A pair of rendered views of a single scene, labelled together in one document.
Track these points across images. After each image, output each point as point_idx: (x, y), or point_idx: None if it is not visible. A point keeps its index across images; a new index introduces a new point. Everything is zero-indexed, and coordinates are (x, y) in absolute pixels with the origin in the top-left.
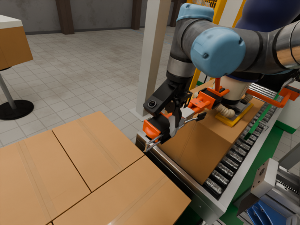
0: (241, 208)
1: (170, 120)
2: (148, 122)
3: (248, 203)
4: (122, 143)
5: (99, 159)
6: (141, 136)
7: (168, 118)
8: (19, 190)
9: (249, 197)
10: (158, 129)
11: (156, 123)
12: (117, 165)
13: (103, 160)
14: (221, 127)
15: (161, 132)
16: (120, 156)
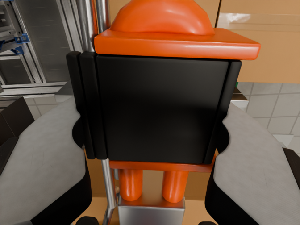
0: (20, 110)
1: (58, 160)
2: (222, 55)
3: (4, 121)
4: (257, 64)
5: (273, 0)
6: (235, 102)
7: (157, 165)
8: None
9: (12, 131)
10: (121, 58)
11: (169, 86)
12: (231, 22)
13: (263, 5)
14: (102, 214)
15: (89, 54)
16: None
